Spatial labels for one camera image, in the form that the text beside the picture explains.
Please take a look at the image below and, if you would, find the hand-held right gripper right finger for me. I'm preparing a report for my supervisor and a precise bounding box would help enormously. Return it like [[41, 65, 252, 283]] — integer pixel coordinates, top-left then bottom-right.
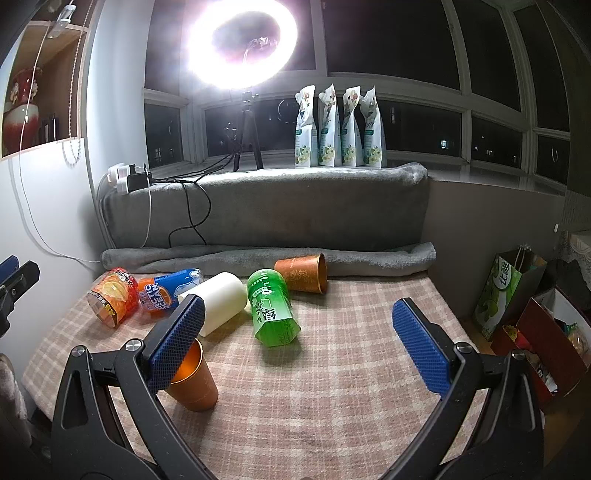
[[383, 298, 546, 480]]

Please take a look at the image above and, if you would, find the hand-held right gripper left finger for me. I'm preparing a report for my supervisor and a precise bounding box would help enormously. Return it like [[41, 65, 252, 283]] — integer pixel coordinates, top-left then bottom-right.
[[50, 294, 206, 480]]

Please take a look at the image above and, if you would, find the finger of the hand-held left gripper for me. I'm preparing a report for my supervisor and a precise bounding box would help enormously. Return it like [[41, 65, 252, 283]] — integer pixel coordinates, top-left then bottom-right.
[[0, 256, 41, 339]]

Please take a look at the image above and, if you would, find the plain orange cup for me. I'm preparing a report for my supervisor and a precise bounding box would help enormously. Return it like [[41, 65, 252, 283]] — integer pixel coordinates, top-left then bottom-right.
[[164, 337, 219, 412]]

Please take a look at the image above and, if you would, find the white cup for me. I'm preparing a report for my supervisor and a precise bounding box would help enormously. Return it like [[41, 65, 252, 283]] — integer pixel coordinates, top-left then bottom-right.
[[178, 272, 248, 337]]

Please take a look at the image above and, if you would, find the orange printed snack cup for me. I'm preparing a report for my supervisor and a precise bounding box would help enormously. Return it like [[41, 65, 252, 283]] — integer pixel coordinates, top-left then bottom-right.
[[87, 267, 140, 329]]

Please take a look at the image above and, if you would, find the orange patterned cup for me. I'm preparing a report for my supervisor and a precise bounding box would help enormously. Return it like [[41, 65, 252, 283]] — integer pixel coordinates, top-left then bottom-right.
[[274, 253, 329, 294]]

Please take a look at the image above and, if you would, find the blue orange drink bottle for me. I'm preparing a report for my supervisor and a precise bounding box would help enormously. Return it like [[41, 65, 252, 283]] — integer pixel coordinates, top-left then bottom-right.
[[137, 268, 205, 315]]

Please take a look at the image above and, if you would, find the green paper bag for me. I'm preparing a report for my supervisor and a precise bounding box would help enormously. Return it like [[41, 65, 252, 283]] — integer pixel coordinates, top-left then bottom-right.
[[474, 246, 548, 341]]

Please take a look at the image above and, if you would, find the green plastic bottle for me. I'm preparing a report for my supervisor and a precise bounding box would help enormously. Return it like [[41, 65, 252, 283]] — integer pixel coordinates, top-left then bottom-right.
[[246, 268, 302, 347]]

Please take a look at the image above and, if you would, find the rolled grey blanket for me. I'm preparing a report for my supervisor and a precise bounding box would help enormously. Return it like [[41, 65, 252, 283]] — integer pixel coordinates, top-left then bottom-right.
[[101, 242, 437, 278]]

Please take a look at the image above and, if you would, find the red cardboard box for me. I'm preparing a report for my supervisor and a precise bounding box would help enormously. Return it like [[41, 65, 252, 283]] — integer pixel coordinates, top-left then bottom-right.
[[490, 286, 591, 408]]

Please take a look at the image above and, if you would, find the white power strip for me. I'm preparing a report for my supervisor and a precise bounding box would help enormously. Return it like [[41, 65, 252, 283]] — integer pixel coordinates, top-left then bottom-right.
[[106, 162, 139, 195]]

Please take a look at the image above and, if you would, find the black charger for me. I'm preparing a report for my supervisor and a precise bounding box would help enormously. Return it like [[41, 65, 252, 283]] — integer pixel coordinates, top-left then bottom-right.
[[127, 167, 153, 191]]

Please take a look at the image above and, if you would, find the red and white vase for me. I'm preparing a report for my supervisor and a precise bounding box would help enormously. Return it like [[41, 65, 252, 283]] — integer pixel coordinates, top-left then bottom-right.
[[2, 66, 43, 156]]

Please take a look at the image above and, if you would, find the patterned lace cloth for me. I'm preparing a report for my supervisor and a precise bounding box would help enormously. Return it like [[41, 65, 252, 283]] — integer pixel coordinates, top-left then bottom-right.
[[553, 230, 591, 298]]

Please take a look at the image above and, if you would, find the wooden shelf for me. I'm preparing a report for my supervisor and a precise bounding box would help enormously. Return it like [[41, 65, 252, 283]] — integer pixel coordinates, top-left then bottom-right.
[[0, 21, 89, 160]]

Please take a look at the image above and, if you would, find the white green standing pouch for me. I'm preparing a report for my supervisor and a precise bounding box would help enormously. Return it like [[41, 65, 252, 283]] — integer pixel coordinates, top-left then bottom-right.
[[340, 86, 363, 168], [361, 89, 387, 169], [294, 86, 320, 168], [317, 83, 342, 168]]

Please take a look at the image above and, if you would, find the black tripod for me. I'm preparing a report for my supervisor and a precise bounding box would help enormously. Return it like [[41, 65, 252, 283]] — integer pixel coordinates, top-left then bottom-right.
[[225, 87, 265, 173]]

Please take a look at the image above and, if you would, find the long white cable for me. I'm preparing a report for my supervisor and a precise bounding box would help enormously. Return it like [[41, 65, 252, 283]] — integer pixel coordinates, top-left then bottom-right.
[[14, 7, 103, 264]]

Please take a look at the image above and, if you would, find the short white cable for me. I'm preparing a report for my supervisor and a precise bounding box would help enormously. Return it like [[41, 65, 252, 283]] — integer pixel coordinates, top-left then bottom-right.
[[137, 185, 153, 250]]

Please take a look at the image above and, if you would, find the black cable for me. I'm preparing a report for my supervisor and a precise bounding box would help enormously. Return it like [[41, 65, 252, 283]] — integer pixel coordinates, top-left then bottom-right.
[[148, 156, 242, 248]]

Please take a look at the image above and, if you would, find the white bead cord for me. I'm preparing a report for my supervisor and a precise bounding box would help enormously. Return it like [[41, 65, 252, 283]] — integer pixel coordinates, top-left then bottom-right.
[[59, 0, 95, 165]]

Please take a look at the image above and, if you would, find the white window frame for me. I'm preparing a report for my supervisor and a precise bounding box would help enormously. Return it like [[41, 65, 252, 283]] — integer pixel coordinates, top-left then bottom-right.
[[142, 0, 574, 186]]

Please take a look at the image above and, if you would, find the ring light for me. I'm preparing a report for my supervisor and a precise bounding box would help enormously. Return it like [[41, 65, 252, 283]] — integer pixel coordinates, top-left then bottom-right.
[[182, 0, 315, 91]]

